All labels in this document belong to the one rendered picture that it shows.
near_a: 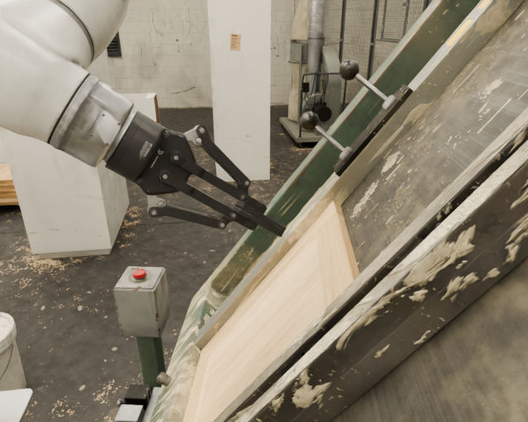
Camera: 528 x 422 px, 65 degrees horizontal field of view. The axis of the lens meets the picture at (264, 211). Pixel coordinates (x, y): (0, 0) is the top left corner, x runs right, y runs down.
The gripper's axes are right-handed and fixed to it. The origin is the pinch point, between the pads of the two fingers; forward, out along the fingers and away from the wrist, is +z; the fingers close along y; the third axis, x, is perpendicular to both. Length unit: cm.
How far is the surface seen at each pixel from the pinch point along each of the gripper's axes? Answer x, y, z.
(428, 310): -22.5, 0.5, 10.0
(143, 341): 71, -50, 17
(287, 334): 3.6, -13.6, 15.4
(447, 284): -23.6, 3.4, 9.2
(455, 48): 6.1, 40.8, 17.7
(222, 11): 352, 149, 12
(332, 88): 470, 203, 197
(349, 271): -3.0, -0.2, 14.7
